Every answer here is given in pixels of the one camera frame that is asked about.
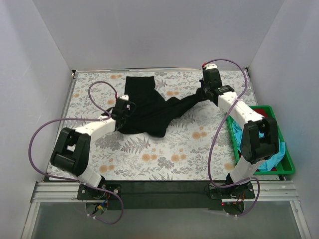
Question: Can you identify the black t shirt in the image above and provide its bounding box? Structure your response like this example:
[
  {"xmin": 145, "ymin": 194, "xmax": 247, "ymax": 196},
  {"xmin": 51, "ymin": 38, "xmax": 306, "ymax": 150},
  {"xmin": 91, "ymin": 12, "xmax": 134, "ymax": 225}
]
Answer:
[{"xmin": 118, "ymin": 76, "xmax": 205, "ymax": 137}]

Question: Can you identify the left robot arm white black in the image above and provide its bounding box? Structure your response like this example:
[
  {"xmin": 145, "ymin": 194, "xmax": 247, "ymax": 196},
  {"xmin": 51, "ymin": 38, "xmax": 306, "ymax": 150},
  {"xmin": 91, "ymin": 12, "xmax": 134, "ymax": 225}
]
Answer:
[{"xmin": 50, "ymin": 95, "xmax": 136, "ymax": 199}]

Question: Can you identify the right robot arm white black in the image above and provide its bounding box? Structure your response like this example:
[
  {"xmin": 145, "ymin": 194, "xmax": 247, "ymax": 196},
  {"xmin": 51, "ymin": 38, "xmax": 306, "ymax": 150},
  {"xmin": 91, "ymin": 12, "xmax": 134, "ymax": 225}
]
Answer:
[{"xmin": 200, "ymin": 64, "xmax": 279, "ymax": 198}]

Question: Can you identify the red t shirt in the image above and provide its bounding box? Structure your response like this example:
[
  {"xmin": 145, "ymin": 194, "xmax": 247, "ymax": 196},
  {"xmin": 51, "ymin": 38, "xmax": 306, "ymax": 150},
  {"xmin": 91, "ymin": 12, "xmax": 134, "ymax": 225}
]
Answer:
[{"xmin": 252, "ymin": 107, "xmax": 273, "ymax": 118}]

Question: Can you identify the floral table mat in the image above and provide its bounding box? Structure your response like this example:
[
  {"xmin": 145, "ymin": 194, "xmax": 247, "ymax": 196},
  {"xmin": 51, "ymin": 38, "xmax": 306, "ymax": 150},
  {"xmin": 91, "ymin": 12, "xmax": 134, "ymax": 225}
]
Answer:
[{"xmin": 49, "ymin": 70, "xmax": 259, "ymax": 182}]

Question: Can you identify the cyan t shirt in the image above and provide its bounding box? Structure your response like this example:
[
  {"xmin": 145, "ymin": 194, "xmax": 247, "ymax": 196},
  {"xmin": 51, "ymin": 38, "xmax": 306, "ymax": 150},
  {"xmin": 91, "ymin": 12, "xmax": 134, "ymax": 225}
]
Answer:
[{"xmin": 232, "ymin": 121, "xmax": 286, "ymax": 172}]

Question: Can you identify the green plastic bin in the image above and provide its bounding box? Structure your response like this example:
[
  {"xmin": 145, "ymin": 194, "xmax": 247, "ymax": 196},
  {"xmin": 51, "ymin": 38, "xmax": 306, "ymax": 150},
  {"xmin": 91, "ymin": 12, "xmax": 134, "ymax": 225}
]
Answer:
[{"xmin": 227, "ymin": 106, "xmax": 295, "ymax": 175}]

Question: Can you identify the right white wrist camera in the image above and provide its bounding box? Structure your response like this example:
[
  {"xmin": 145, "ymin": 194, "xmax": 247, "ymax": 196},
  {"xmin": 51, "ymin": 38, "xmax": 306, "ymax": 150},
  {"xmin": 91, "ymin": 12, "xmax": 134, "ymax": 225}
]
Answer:
[{"xmin": 202, "ymin": 63, "xmax": 218, "ymax": 70}]

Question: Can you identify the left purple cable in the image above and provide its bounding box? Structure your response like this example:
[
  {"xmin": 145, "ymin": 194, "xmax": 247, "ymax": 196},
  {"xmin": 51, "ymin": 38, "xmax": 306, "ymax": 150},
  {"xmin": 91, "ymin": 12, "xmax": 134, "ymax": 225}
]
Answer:
[{"xmin": 28, "ymin": 81, "xmax": 125, "ymax": 225}]

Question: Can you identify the purple cable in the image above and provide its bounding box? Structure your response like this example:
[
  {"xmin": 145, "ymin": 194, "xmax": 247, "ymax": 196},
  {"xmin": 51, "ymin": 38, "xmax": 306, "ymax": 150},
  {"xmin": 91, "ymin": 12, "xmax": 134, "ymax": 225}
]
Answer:
[
  {"xmin": 204, "ymin": 58, "xmax": 260, "ymax": 218},
  {"xmin": 28, "ymin": 81, "xmax": 125, "ymax": 225}
]

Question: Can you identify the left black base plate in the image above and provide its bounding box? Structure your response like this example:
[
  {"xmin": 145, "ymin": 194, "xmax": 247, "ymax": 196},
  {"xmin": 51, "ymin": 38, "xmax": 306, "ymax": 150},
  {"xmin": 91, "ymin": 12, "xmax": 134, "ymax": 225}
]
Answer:
[{"xmin": 77, "ymin": 183, "xmax": 122, "ymax": 200}]

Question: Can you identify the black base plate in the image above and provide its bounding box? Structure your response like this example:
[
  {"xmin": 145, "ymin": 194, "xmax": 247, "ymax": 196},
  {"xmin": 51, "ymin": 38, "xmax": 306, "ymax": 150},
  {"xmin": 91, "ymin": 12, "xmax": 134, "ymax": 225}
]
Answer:
[
  {"xmin": 208, "ymin": 182, "xmax": 255, "ymax": 200},
  {"xmin": 77, "ymin": 183, "xmax": 122, "ymax": 200}
]

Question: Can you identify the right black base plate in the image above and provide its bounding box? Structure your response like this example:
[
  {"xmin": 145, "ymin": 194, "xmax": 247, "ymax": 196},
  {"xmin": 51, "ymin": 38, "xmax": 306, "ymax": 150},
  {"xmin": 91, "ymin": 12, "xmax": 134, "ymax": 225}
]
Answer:
[{"xmin": 208, "ymin": 182, "xmax": 255, "ymax": 200}]

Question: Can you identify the aluminium frame rail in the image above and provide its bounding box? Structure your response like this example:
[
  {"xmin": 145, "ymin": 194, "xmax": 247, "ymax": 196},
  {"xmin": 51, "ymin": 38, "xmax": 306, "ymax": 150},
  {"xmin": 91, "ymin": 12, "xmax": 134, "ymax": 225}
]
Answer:
[{"xmin": 31, "ymin": 181, "xmax": 299, "ymax": 202}]

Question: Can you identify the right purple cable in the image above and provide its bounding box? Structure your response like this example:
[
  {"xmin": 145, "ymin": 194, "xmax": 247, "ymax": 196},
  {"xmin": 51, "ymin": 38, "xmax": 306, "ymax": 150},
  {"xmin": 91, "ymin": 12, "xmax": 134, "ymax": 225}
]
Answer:
[{"xmin": 204, "ymin": 58, "xmax": 260, "ymax": 218}]

